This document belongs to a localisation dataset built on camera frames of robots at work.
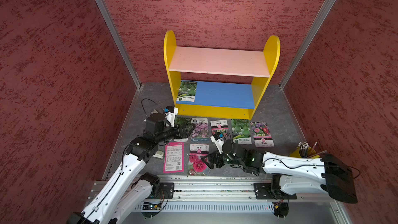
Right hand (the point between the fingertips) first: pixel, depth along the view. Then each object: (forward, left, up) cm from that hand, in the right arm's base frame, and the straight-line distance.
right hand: (208, 161), depth 74 cm
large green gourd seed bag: (+30, +18, -9) cm, 36 cm away
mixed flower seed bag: (+18, -35, -11) cm, 41 cm away
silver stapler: (+6, +27, -6) cm, 29 cm away
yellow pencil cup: (+3, -47, +3) cm, 47 cm away
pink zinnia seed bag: (+23, -8, -10) cm, 27 cm away
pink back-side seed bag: (+3, +19, -9) cm, 21 cm away
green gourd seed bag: (+19, -22, -11) cm, 31 cm away
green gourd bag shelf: (+42, +12, +5) cm, 44 cm away
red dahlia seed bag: (+11, +5, -9) cm, 15 cm away
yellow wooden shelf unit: (+35, -6, +5) cm, 35 cm away
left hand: (+11, +9, +12) cm, 19 cm away
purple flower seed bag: (+20, +4, -9) cm, 22 cm away
